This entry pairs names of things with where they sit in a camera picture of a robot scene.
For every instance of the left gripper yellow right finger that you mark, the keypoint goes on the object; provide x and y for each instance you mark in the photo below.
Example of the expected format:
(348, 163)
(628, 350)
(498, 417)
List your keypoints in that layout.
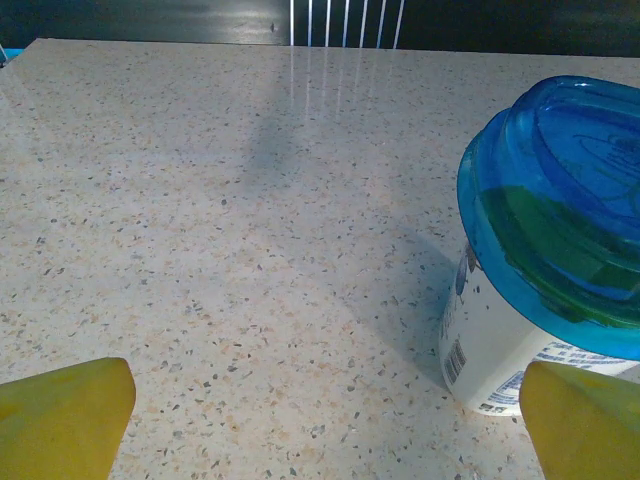
(585, 430)

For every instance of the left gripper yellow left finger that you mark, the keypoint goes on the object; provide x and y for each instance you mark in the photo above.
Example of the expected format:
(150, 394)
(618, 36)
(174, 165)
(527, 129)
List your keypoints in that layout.
(60, 425)

